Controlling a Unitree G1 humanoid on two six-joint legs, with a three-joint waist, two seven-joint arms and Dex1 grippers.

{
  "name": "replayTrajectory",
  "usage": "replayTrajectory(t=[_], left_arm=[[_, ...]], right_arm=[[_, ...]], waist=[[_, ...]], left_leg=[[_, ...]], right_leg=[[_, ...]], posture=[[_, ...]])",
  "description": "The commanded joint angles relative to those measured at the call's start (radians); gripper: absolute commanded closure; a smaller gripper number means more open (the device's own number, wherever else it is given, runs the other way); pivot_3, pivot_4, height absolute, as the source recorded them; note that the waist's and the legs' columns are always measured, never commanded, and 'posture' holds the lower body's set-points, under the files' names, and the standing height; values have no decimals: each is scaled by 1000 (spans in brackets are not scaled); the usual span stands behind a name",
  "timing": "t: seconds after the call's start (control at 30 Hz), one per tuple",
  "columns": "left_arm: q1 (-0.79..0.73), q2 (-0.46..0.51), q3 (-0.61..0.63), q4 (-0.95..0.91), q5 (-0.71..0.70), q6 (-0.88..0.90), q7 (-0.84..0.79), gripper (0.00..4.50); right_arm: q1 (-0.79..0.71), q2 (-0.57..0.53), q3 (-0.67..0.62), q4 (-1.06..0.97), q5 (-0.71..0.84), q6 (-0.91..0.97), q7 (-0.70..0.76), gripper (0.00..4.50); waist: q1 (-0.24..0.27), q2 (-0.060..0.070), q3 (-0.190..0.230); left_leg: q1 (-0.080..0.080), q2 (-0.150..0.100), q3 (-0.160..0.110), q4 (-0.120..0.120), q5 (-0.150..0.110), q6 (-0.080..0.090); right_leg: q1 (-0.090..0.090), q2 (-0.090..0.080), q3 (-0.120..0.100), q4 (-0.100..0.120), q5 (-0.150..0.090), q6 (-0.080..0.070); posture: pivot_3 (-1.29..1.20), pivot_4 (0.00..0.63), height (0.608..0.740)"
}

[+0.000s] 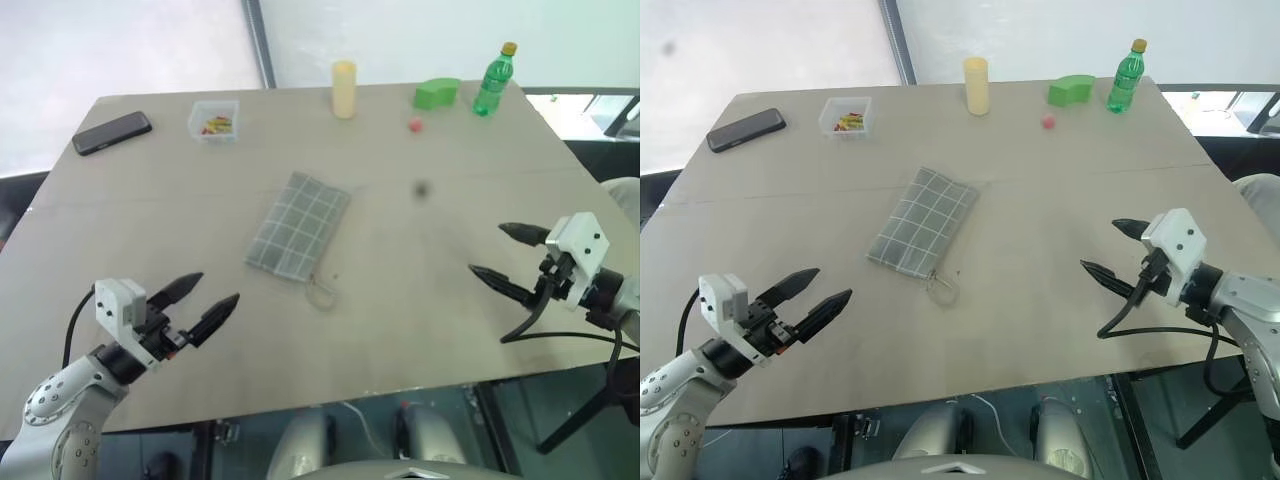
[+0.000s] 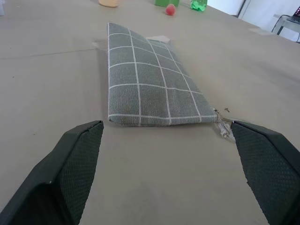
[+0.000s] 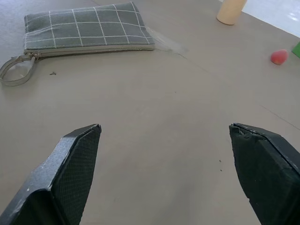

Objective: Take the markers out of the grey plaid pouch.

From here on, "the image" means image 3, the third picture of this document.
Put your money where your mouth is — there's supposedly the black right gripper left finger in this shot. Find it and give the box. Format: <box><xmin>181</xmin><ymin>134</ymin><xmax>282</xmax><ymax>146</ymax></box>
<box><xmin>0</xmin><ymin>123</ymin><xmax>102</xmax><ymax>225</ymax></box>

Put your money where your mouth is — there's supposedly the grey checked zipper pouch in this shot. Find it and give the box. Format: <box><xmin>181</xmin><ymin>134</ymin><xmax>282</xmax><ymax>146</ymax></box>
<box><xmin>0</xmin><ymin>1</ymin><xmax>156</xmax><ymax>87</ymax></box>

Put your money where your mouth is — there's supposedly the small red round object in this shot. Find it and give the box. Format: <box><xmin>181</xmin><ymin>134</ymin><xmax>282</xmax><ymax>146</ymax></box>
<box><xmin>270</xmin><ymin>49</ymin><xmax>289</xmax><ymax>66</ymax></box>

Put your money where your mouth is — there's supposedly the beige cylindrical container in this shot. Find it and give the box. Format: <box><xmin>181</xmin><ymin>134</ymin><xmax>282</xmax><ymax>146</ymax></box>
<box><xmin>216</xmin><ymin>0</ymin><xmax>248</xmax><ymax>26</ymax></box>

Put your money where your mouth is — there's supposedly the green block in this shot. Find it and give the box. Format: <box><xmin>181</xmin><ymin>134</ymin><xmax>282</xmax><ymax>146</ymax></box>
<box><xmin>290</xmin><ymin>41</ymin><xmax>300</xmax><ymax>59</ymax></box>

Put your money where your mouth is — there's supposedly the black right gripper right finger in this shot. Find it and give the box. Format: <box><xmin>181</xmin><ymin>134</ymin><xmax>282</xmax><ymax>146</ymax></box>
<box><xmin>228</xmin><ymin>122</ymin><xmax>300</xmax><ymax>225</ymax></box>

